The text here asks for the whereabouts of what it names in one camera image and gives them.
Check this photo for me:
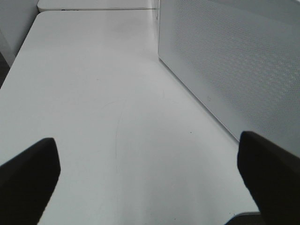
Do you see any white microwave door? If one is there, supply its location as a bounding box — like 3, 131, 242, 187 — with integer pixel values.
158, 0, 300, 155

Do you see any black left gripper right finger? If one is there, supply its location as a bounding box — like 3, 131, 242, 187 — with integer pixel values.
237, 131, 300, 225

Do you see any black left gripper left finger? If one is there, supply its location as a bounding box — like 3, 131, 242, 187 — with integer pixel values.
0, 138, 61, 225

